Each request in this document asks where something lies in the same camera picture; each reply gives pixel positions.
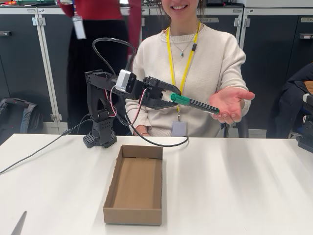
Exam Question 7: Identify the green whiteboard marker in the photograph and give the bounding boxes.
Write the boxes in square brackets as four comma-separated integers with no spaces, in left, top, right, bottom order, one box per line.
[170,92,220,115]

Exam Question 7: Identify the person's right forearm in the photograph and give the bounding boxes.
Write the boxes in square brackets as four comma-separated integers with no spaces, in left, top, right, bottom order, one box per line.
[125,97,154,137]

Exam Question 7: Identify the person in white sweater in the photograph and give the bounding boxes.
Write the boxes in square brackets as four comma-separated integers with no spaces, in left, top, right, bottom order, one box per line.
[125,0,252,138]

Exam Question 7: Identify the person in red sweater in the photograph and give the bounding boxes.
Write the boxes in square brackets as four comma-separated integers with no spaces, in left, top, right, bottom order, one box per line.
[57,0,142,135]

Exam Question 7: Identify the person's left hand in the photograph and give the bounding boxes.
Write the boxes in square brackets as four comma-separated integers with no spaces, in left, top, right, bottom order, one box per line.
[208,88,255,125]

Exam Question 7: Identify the clear badge holder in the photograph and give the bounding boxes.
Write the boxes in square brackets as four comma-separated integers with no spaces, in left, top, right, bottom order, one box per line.
[171,120,188,137]

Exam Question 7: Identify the black office chair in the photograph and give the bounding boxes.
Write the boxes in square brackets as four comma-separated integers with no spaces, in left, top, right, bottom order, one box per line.
[221,117,249,138]

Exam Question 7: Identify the black device with red mark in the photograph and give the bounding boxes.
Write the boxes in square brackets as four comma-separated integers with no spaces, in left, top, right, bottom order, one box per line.
[205,0,227,7]

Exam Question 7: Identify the white badge card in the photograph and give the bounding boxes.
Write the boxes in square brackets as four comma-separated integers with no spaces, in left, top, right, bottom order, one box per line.
[72,16,87,40]

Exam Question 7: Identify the brown cardboard box tray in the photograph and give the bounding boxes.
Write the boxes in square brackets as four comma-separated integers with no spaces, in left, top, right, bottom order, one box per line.
[102,144,164,226]

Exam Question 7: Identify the dark jacket with orange lining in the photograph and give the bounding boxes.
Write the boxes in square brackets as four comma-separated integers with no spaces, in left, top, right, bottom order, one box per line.
[276,63,313,139]

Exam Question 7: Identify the grey backpack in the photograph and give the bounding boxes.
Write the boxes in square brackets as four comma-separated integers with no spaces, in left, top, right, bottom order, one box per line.
[0,97,45,145]

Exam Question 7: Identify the green flat box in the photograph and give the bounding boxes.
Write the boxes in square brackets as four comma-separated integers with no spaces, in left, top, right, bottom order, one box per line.
[18,0,56,5]

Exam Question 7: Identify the black robot device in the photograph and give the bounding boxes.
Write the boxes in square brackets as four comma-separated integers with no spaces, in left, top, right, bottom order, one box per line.
[295,93,313,154]

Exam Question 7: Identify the red white servo wires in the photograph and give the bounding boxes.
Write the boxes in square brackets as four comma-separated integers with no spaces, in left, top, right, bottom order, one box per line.
[104,85,150,128]

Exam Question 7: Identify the white gripper camera box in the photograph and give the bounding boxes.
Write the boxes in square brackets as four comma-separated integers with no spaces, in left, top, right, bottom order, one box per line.
[115,69,137,94]

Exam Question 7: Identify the yellow lanyard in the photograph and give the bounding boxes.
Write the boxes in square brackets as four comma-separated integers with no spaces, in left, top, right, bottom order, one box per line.
[166,21,201,120]

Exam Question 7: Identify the thin necklace with green pendant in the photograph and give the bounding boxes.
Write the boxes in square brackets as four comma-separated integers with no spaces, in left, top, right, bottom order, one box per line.
[170,24,198,57]

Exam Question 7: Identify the thick black camera cable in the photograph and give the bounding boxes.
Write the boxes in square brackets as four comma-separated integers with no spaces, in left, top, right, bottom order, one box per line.
[91,37,189,147]

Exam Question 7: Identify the grey power cable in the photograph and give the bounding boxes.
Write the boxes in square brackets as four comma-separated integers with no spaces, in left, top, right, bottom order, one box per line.
[0,114,92,175]

